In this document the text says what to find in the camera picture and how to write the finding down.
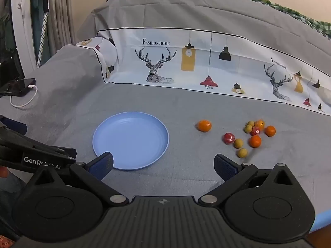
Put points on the red fruit cluster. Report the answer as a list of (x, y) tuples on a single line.
[(255, 131)]

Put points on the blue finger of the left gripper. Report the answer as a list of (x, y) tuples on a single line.
[(14, 125)]

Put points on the black white striped pole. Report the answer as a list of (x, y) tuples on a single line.
[(43, 32)]

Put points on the orange wrapped fruit cluster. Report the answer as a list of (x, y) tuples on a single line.
[(260, 124)]

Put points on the grey printed sofa cover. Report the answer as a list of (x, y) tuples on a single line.
[(182, 61)]

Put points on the orange tangerine cluster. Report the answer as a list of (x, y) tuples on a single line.
[(270, 131), (255, 141)]

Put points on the orange tangerine front cluster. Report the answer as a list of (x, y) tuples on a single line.
[(255, 141)]

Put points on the yellow-green longan cluster left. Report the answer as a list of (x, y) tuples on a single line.
[(248, 128)]

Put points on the yellow-green longan front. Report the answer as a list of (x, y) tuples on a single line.
[(242, 153)]

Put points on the blue round plate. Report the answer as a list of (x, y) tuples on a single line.
[(135, 139)]

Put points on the grey curtain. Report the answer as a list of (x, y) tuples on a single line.
[(60, 25)]

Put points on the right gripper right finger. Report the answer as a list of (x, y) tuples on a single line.
[(235, 177)]

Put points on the yellow-green longan cluster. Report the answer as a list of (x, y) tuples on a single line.
[(248, 128), (251, 123)]

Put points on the black phone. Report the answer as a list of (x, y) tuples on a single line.
[(17, 88)]

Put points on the yellow-green longan cluster back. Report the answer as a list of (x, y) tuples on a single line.
[(251, 123)]

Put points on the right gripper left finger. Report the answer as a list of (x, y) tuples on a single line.
[(89, 176)]

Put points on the red fruit front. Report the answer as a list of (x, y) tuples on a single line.
[(228, 138)]

